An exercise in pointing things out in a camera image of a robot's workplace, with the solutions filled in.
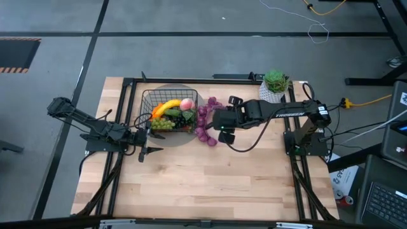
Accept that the grey round mat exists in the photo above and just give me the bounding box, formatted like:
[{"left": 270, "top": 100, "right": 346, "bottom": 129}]
[{"left": 144, "top": 83, "right": 206, "bottom": 148}]

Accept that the green grape bunch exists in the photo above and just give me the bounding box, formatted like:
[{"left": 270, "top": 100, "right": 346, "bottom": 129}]
[{"left": 150, "top": 116, "right": 177, "bottom": 131}]

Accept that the silver frame bracket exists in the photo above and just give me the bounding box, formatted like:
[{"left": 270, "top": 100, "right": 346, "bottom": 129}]
[
  {"left": 99, "top": 219, "right": 136, "bottom": 228},
  {"left": 276, "top": 222, "right": 314, "bottom": 229}
]

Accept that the black grape bunch with leaf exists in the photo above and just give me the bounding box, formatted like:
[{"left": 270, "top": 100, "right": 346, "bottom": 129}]
[{"left": 172, "top": 109, "right": 195, "bottom": 130}]

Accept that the orange carrot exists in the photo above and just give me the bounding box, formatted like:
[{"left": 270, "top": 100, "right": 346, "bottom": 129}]
[{"left": 151, "top": 102, "right": 164, "bottom": 120}]

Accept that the red drink can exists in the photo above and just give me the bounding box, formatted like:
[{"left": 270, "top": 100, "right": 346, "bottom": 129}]
[{"left": 336, "top": 195, "right": 355, "bottom": 209}]

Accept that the black wire basket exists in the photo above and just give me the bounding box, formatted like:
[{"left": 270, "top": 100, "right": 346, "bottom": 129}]
[{"left": 138, "top": 88, "right": 200, "bottom": 133}]

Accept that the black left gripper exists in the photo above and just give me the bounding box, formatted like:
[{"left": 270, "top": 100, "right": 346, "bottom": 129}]
[{"left": 128, "top": 127, "right": 167, "bottom": 163}]

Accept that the dark laptop with stickers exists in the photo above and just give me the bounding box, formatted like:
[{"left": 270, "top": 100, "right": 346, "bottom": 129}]
[{"left": 380, "top": 80, "right": 407, "bottom": 168}]

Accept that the white thin cable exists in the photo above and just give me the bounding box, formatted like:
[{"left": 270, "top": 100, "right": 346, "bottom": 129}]
[{"left": 258, "top": 0, "right": 330, "bottom": 45}]

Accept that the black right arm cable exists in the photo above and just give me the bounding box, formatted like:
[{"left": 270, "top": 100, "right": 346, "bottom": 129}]
[{"left": 222, "top": 108, "right": 287, "bottom": 153}]

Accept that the grey cable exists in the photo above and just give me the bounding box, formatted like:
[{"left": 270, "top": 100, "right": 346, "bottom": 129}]
[{"left": 340, "top": 109, "right": 407, "bottom": 146}]

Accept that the yellow power plug cable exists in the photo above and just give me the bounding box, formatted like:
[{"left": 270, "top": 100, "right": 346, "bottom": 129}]
[{"left": 341, "top": 94, "right": 393, "bottom": 109}]

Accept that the yellow banana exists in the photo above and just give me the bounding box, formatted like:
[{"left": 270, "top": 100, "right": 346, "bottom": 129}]
[{"left": 154, "top": 99, "right": 183, "bottom": 118}]

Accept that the green cucumber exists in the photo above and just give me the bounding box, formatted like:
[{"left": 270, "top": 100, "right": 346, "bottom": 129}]
[{"left": 163, "top": 108, "right": 183, "bottom": 118}]

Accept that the succulent in patterned white pot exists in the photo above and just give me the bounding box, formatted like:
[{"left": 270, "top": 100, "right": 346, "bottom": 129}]
[{"left": 258, "top": 69, "right": 291, "bottom": 104}]

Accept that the purple grape bunch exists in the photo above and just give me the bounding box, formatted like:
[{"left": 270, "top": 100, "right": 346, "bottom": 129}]
[{"left": 194, "top": 95, "right": 225, "bottom": 148}]

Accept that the pink peach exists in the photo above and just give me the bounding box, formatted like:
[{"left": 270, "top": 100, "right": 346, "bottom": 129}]
[{"left": 179, "top": 97, "right": 196, "bottom": 112}]

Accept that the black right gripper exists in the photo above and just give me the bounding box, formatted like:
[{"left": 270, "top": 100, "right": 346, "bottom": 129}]
[{"left": 210, "top": 95, "right": 247, "bottom": 145}]

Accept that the black floor mat striped edge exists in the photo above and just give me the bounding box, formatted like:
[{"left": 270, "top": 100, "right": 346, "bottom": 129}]
[{"left": 0, "top": 37, "right": 43, "bottom": 74}]

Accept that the open laptop with keyboard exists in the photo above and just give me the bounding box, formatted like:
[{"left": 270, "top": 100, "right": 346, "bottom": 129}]
[{"left": 355, "top": 153, "right": 407, "bottom": 229}]

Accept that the white cardboard box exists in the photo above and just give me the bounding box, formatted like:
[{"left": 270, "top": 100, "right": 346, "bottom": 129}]
[{"left": 328, "top": 152, "right": 361, "bottom": 200}]

